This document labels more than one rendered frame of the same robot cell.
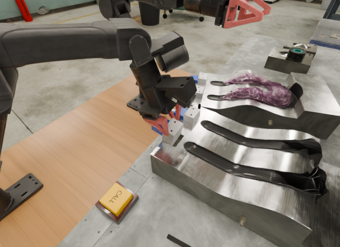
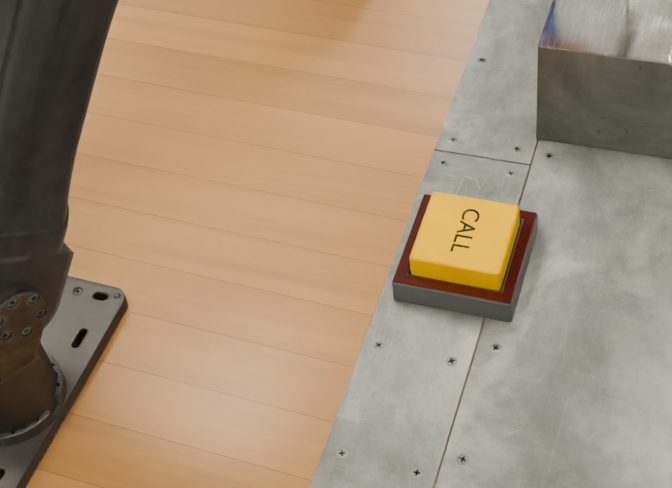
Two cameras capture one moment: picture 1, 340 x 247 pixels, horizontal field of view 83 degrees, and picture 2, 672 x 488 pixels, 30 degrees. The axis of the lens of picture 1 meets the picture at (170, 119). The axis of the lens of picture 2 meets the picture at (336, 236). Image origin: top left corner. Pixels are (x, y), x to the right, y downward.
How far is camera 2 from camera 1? 0.43 m
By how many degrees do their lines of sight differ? 8
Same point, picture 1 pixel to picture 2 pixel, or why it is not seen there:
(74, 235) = (369, 393)
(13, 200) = (57, 363)
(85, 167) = (252, 198)
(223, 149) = not seen: outside the picture
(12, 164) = not seen: outside the picture
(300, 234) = not seen: outside the picture
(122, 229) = (532, 329)
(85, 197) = (325, 287)
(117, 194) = (467, 222)
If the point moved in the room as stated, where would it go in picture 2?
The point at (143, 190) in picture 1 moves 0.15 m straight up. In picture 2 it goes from (539, 203) to (544, 39)
